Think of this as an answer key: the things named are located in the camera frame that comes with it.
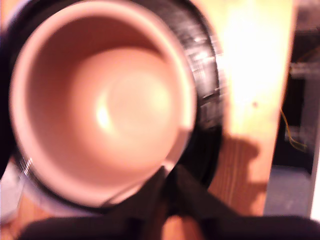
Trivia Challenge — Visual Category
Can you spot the black Philips rice cooker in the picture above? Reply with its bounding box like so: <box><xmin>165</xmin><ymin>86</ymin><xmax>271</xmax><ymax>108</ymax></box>
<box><xmin>7</xmin><ymin>0</ymin><xmax>226</xmax><ymax>216</ymax></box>

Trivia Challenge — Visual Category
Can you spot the thin yellow cable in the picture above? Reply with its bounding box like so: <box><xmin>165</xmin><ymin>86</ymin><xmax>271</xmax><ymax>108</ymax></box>
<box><xmin>279</xmin><ymin>109</ymin><xmax>309</xmax><ymax>152</ymax></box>

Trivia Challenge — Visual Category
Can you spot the black cooking pot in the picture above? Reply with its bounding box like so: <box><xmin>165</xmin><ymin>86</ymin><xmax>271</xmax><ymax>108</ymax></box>
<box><xmin>8</xmin><ymin>0</ymin><xmax>198</xmax><ymax>210</ymax></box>

